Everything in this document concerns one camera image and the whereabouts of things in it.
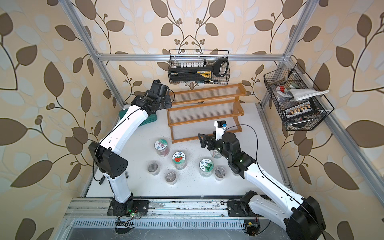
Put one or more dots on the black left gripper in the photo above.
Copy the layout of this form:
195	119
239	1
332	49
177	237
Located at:
169	100

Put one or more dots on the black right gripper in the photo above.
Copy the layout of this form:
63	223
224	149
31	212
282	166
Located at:
207	139

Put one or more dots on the red label seed cup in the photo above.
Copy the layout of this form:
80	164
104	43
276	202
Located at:
171	177

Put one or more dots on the purple label seed cup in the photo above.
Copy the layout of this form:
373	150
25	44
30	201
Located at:
153	168

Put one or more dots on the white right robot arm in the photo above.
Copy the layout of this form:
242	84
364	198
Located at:
300	217

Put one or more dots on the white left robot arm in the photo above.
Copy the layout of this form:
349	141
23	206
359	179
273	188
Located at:
106	152

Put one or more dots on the clear seed cup far right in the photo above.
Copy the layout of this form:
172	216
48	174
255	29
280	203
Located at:
216	154

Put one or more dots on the green lid seed jar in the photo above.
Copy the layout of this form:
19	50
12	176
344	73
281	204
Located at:
206	167

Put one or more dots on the wooden three-tier shelf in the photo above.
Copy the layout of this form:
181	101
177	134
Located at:
201	105

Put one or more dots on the tomato lid seed jar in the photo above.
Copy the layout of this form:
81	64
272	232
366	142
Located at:
179	160

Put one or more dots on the small clear seed cup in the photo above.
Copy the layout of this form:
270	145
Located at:
220	173

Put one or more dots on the flower lid seed jar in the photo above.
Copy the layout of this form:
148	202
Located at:
161	147

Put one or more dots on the green plastic tool case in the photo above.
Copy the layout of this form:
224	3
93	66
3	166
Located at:
150	119

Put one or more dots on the black yellow tool case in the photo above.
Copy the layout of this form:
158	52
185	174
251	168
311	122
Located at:
196	74

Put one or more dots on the white paper bag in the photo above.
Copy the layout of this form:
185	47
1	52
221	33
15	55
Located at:
303	94

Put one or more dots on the box of small bottles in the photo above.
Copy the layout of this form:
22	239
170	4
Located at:
301	110

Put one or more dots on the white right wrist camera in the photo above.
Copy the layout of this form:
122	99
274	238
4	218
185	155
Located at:
221	127

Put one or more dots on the black wire basket back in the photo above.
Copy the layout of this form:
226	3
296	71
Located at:
199	66

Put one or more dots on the black wire basket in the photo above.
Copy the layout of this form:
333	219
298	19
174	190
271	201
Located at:
199	66
280	81

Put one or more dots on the black saw handle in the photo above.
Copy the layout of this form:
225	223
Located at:
220	68

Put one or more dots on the black wire basket right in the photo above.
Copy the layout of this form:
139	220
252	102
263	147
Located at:
280	81

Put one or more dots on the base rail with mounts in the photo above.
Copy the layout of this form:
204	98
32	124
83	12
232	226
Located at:
157	213

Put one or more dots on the aluminium frame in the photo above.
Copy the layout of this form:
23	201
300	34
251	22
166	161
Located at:
372	177

